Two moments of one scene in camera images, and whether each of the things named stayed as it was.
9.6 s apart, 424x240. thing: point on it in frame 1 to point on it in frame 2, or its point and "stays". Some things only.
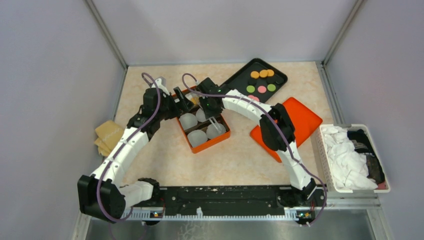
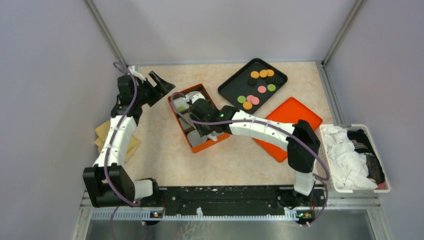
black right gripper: (209, 114) to (203, 132)
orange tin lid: (303, 121) stays
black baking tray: (258, 79) stays
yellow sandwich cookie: (254, 74) stays
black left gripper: (184, 104) to (161, 88)
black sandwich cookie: (253, 81) stays
